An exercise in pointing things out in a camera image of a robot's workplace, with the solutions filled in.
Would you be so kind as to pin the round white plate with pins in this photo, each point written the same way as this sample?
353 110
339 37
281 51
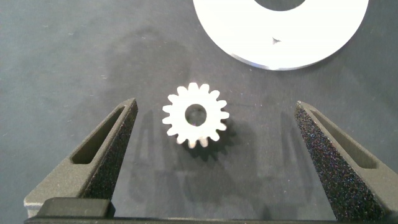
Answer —
236 31

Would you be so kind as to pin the dark mat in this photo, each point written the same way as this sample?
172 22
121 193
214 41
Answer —
62 62

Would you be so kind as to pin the small steel spur gear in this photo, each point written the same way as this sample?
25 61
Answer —
178 115

